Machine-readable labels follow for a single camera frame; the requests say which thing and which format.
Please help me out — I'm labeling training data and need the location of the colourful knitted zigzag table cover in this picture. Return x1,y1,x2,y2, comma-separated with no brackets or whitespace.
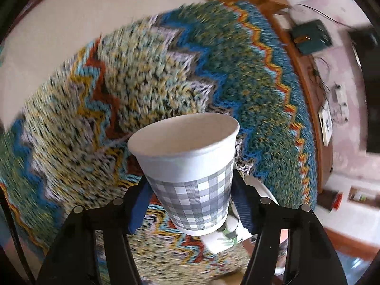
1,1,318,275

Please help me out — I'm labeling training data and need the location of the wooden wall niche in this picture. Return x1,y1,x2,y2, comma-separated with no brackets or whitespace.
348,187,380,209

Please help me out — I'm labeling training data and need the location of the dark green box appliance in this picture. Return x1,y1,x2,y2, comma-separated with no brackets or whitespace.
290,19,333,55

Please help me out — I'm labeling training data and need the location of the dark red-lidded bin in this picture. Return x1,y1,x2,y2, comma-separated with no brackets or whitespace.
317,190,343,212

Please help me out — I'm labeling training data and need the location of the white leaf-print paper cup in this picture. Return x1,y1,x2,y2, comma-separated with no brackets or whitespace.
198,174,280,254

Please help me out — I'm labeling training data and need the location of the white flat device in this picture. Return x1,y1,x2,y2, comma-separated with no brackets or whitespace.
318,100,333,147

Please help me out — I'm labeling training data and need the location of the grey checked paper cup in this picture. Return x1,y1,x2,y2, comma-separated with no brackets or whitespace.
128,113,240,235

